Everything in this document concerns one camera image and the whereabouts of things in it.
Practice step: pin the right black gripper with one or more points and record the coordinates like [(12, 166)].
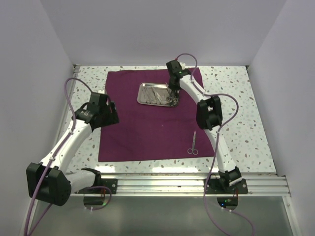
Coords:
[(173, 88)]

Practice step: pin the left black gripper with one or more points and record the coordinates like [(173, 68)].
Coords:
[(112, 118)]

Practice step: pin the steel forceps with rings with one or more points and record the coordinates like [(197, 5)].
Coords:
[(168, 98)]

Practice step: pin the purple cloth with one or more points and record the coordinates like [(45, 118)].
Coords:
[(149, 132)]

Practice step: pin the steel surgical scissors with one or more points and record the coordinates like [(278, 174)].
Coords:
[(193, 150)]

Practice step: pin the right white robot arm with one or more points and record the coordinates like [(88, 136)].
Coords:
[(210, 119)]

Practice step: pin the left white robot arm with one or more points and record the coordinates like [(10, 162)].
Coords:
[(47, 180)]

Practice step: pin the steel instrument tray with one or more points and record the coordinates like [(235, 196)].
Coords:
[(161, 88)]

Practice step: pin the steel scalpel handle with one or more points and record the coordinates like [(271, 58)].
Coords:
[(157, 95)]

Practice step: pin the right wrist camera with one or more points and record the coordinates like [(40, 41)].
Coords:
[(175, 69)]

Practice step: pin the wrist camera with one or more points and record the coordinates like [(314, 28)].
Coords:
[(99, 99), (175, 69)]

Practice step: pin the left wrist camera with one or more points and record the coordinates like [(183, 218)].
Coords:
[(99, 99)]

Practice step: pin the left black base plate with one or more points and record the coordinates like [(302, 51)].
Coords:
[(110, 183)]

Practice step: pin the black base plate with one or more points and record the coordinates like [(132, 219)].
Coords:
[(110, 183), (214, 186)]

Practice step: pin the aluminium front rail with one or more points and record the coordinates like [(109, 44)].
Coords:
[(192, 185)]

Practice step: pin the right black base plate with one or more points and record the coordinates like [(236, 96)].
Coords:
[(214, 186)]

